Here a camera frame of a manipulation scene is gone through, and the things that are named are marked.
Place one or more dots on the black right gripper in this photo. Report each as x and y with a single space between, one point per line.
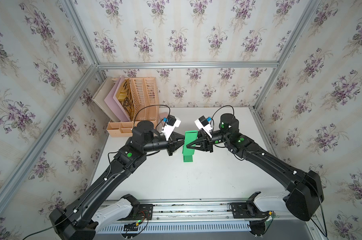
206 143

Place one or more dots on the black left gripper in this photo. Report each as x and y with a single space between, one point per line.
173 144

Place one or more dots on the green square paper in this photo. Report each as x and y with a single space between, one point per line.
187 158
190 136

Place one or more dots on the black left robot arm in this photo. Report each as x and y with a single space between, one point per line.
76 222

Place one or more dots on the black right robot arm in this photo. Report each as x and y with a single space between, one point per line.
302 196

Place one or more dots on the peach plastic file organizer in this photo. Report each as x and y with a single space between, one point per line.
146 100

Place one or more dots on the yellow black patterned book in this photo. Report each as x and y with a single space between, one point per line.
123 96

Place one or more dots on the pink folder board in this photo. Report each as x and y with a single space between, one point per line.
116 111

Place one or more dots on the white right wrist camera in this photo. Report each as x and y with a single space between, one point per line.
204 123

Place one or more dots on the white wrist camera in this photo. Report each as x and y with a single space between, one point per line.
170 126
204 123

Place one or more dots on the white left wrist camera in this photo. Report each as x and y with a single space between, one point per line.
170 126

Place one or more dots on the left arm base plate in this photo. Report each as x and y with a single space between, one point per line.
140 212

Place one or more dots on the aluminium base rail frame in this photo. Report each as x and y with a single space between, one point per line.
210 216

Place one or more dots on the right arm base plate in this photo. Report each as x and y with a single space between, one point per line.
247 211

